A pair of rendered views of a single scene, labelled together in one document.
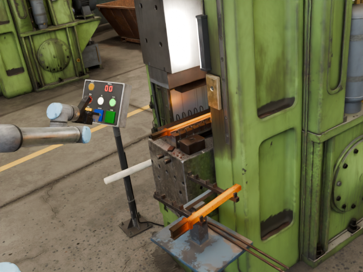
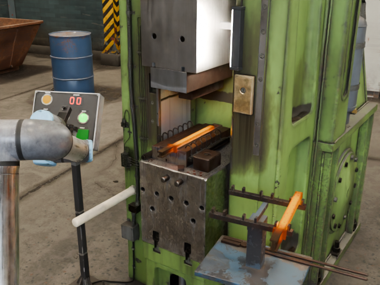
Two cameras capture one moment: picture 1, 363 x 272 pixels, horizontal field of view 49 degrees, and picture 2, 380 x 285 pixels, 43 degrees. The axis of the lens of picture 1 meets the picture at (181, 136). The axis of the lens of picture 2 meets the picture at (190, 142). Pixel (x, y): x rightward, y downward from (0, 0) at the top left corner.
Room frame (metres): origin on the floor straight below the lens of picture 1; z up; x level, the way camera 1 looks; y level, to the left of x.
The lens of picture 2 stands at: (0.12, 0.91, 1.81)
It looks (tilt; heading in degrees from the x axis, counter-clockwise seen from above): 21 degrees down; 334
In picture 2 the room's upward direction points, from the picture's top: straight up
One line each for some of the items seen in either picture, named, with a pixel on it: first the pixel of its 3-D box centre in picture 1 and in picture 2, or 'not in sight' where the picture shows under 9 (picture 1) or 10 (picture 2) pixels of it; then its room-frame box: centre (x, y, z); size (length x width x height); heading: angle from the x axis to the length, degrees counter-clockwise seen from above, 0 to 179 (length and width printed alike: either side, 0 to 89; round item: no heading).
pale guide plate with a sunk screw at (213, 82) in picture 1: (213, 92); (244, 94); (1.87, -0.19, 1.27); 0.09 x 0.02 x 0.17; 31
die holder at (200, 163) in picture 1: (206, 165); (202, 190); (2.14, -0.13, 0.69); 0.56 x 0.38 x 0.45; 121
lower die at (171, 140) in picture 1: (195, 124); (193, 141); (2.18, -0.09, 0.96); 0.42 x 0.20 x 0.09; 121
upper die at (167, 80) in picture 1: (189, 67); (193, 72); (2.18, -0.09, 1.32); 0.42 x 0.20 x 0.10; 121
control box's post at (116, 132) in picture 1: (123, 167); (79, 207); (2.51, 0.44, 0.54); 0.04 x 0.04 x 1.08; 31
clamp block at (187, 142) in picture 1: (192, 144); (207, 160); (1.95, -0.06, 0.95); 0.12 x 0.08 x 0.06; 121
